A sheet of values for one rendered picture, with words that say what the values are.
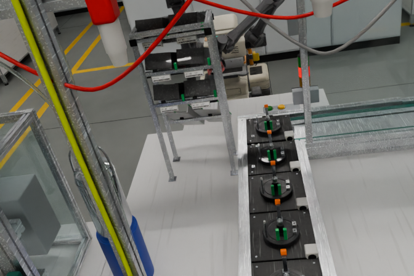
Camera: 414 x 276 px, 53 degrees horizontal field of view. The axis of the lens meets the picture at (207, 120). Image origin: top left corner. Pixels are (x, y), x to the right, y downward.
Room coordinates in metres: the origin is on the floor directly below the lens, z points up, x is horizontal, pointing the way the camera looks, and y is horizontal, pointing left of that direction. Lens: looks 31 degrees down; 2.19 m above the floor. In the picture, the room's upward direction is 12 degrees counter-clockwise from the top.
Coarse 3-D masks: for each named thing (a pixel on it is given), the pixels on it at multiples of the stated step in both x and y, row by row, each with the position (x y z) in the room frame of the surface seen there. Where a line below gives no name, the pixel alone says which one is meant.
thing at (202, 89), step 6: (186, 84) 1.79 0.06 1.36; (192, 84) 1.77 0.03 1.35; (198, 84) 1.76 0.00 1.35; (204, 84) 1.75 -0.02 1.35; (210, 84) 1.75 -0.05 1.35; (186, 90) 1.78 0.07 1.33; (192, 90) 1.76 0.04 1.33; (198, 90) 1.75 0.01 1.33; (204, 90) 1.74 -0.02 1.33; (210, 90) 1.73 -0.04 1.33; (216, 90) 1.82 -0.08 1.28; (186, 96) 1.76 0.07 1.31
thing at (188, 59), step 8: (192, 48) 1.77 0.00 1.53; (200, 48) 1.76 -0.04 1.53; (208, 48) 1.82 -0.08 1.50; (184, 56) 1.77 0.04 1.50; (192, 56) 1.76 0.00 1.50; (200, 56) 1.74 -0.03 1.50; (208, 56) 1.80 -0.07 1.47; (184, 64) 1.76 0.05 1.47; (192, 64) 1.74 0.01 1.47; (200, 64) 1.74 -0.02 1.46
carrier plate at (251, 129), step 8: (248, 120) 1.98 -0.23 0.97; (280, 120) 1.91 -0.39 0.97; (288, 120) 1.90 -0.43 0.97; (248, 128) 1.90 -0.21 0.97; (288, 128) 1.82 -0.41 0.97; (248, 136) 1.83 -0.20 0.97; (256, 136) 1.81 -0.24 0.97; (264, 136) 1.79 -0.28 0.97; (272, 136) 1.78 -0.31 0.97; (280, 136) 1.76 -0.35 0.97; (248, 144) 1.76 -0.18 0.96
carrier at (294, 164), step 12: (264, 144) 1.72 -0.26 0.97; (276, 144) 1.70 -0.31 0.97; (288, 144) 1.68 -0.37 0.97; (252, 156) 1.64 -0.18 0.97; (264, 156) 1.60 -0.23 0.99; (276, 156) 1.56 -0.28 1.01; (288, 156) 1.59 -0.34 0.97; (264, 168) 1.54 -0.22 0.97; (276, 168) 1.52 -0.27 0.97; (288, 168) 1.50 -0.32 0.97; (300, 168) 1.47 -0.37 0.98
